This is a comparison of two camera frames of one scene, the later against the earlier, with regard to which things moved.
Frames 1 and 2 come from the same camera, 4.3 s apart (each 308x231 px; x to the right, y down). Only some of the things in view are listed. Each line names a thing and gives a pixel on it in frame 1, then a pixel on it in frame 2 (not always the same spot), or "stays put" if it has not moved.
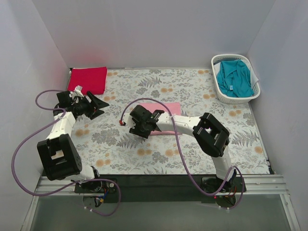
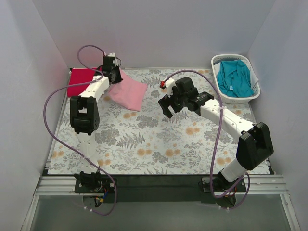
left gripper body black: [90, 106] to [115, 75]
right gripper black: [138, 130] to [167, 104]
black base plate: [162, 188] stays put
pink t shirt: [175, 109] to [128, 92]
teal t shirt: [234, 80] stays put
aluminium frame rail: [262, 185] stays put
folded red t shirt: [93, 80] stays put
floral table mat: [170, 121] stays put
